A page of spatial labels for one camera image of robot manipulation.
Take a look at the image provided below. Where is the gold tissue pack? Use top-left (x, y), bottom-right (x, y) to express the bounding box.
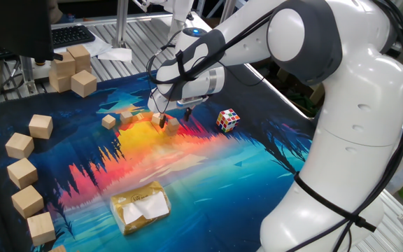
top-left (109, 181), bottom-right (172, 236)

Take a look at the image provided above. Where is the black keyboard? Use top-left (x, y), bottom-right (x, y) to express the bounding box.
top-left (50, 24), bottom-right (97, 50)

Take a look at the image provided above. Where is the colourful landscape print mat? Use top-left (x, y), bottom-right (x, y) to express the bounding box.
top-left (0, 68), bottom-right (316, 252)

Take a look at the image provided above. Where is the folded white paper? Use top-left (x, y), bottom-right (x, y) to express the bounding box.
top-left (97, 47), bottom-right (133, 63)

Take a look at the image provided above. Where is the aluminium frame bar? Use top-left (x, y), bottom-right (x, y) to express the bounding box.
top-left (112, 0), bottom-right (129, 49)

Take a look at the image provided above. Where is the silver gripper-mounted camera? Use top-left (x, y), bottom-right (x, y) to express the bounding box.
top-left (176, 95), bottom-right (209, 109)

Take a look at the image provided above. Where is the black monitor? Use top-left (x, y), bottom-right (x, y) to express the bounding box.
top-left (0, 0), bottom-right (64, 62)

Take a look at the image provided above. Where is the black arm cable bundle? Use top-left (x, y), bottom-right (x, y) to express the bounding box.
top-left (146, 0), bottom-right (403, 252)

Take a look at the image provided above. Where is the Rubik's cube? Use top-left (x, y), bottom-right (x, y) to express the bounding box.
top-left (215, 108), bottom-right (241, 134)

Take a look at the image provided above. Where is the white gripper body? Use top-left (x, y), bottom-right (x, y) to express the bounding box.
top-left (147, 86), bottom-right (185, 114)

